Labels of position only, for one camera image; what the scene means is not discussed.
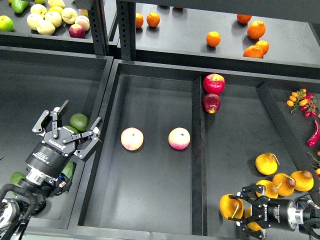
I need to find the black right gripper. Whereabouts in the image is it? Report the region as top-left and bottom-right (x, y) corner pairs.
(228, 184), (298, 240)

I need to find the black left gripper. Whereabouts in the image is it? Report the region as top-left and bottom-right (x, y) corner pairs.
(25, 100), (103, 177)

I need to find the yellow brown pear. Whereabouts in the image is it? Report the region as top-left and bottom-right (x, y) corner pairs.
(219, 194), (244, 220)

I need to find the dark green avocado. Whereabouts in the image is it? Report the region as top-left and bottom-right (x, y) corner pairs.
(62, 161), (77, 182)

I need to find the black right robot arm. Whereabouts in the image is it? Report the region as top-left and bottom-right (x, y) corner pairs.
(227, 184), (320, 240)

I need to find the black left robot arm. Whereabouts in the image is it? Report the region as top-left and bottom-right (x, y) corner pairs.
(0, 100), (103, 240)

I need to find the green avocado upper left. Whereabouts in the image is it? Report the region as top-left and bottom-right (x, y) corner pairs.
(64, 125), (79, 135)

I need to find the yellow pear bottom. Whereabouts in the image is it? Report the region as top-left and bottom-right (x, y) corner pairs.
(243, 206), (263, 233)

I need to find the green avocado upper right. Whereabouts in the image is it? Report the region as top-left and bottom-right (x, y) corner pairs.
(69, 113), (89, 132)

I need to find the yellow pear partly hidden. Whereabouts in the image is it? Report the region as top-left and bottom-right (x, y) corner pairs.
(256, 179), (279, 199)

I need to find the yellow pear with stem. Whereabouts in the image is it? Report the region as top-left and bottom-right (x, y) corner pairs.
(272, 173), (296, 197)

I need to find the yellow pear far right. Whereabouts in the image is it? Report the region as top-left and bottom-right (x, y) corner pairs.
(290, 170), (314, 192)

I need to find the green avocado lower left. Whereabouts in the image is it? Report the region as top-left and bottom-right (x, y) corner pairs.
(10, 171), (26, 186)

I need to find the pale yellow pear front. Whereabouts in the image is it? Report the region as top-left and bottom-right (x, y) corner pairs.
(36, 19), (56, 36)

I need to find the pale yellow pear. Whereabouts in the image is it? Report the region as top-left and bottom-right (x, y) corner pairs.
(44, 11), (62, 28)
(30, 3), (48, 19)
(27, 13), (43, 31)
(61, 7), (78, 25)
(36, 19), (56, 36)

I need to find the pale yellow pear middle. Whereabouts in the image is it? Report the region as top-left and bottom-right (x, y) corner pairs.
(44, 11), (62, 28)

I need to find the pale yellow pear right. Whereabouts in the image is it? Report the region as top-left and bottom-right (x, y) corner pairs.
(61, 7), (78, 25)

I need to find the pale yellow pear left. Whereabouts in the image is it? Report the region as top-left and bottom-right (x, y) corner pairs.
(27, 13), (43, 31)

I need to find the pale yellow pear top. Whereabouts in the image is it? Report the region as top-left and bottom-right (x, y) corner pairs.
(30, 3), (48, 19)

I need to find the black left tray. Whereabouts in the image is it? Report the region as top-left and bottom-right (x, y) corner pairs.
(0, 46), (114, 236)

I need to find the black tray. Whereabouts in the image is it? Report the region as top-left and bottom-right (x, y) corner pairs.
(70, 62), (320, 240)
(0, 46), (114, 236)

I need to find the pink yellow apple left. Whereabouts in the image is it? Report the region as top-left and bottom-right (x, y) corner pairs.
(120, 127), (144, 151)

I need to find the pink yellow apple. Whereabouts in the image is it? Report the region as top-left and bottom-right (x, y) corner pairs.
(120, 127), (144, 151)
(168, 127), (191, 150)

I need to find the black slanted divider bar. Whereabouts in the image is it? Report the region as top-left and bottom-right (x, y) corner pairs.
(256, 83), (320, 205)

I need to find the red chili pepper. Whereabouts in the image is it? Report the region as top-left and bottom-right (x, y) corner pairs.
(306, 120), (320, 147)

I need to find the dark red shelf apple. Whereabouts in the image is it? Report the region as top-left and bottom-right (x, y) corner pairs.
(68, 23), (86, 39)

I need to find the pink yellow apple right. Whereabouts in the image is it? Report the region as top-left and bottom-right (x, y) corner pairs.
(168, 127), (191, 150)

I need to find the black middle tray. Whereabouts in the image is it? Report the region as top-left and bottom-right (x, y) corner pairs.
(70, 62), (320, 240)

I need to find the pink peach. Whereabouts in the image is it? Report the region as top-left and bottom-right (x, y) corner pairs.
(75, 15), (90, 32)

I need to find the cherry tomato bunch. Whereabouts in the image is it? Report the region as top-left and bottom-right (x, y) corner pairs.
(286, 88), (319, 118)

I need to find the green apple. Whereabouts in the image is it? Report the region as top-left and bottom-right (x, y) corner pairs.
(0, 15), (14, 32)

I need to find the yellow lemon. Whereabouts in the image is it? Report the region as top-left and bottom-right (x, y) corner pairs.
(48, 6), (63, 14)

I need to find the green pepper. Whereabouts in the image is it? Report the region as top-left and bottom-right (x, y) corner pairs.
(11, 0), (30, 14)

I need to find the orange far left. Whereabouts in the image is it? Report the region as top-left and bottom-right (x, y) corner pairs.
(135, 12), (144, 29)

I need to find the bright red apple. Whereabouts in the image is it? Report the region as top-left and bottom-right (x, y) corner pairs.
(203, 73), (226, 95)

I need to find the orange lower front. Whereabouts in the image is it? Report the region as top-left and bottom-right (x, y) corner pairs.
(243, 45), (264, 59)

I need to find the black shelf post left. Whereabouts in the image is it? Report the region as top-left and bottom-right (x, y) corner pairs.
(75, 0), (109, 56)

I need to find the black shelf post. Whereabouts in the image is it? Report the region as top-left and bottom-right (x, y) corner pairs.
(75, 0), (109, 56)
(116, 0), (137, 61)

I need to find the black shelf post right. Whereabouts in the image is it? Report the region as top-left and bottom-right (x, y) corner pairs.
(116, 0), (137, 61)

